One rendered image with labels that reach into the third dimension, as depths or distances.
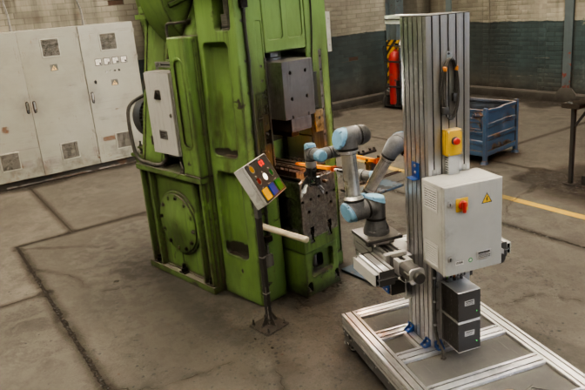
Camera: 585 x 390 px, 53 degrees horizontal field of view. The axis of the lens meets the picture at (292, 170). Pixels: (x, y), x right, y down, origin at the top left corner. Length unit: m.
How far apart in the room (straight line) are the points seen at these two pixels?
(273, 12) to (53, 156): 5.44
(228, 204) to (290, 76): 1.09
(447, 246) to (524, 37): 9.42
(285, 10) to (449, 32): 1.56
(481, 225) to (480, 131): 4.66
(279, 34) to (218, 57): 0.46
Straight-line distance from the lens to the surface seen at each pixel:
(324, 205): 4.36
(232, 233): 4.52
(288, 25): 4.25
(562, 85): 11.78
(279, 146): 4.69
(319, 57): 4.46
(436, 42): 2.97
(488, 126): 7.65
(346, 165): 3.24
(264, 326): 4.18
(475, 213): 3.03
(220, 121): 4.27
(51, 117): 8.87
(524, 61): 12.21
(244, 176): 3.62
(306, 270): 4.39
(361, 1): 12.25
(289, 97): 4.05
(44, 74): 8.81
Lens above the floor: 2.13
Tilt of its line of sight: 16 degrees down
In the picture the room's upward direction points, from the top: 5 degrees counter-clockwise
